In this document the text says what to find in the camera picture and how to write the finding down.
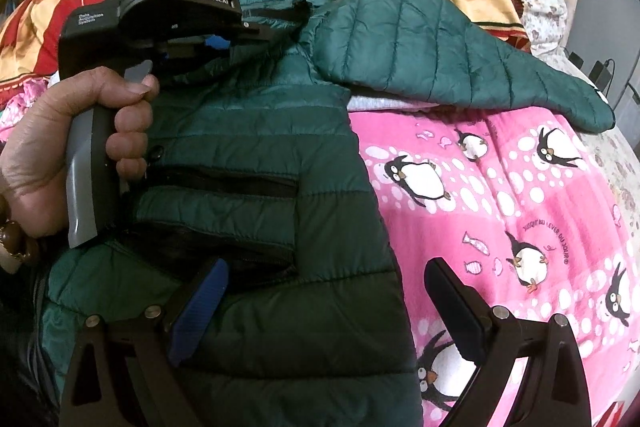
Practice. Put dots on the person's left hand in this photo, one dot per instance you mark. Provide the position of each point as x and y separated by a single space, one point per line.
35 157

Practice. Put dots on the light grey fleece garment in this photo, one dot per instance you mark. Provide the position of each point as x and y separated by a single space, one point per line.
380 103

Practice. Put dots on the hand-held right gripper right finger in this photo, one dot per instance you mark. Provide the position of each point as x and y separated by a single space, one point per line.
460 307

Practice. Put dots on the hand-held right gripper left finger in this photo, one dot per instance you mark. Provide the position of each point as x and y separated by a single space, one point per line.
200 307

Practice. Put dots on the pink penguin print blanket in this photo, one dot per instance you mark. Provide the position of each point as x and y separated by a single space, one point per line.
500 207

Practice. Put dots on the grey panel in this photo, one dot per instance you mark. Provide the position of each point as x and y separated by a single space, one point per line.
610 7

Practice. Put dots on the green puffer jacket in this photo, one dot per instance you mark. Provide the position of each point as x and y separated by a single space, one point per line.
260 147

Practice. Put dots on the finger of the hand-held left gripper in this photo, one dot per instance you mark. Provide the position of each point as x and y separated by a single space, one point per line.
270 30

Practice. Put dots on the black power adapter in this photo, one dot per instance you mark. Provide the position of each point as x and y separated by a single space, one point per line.
600 69

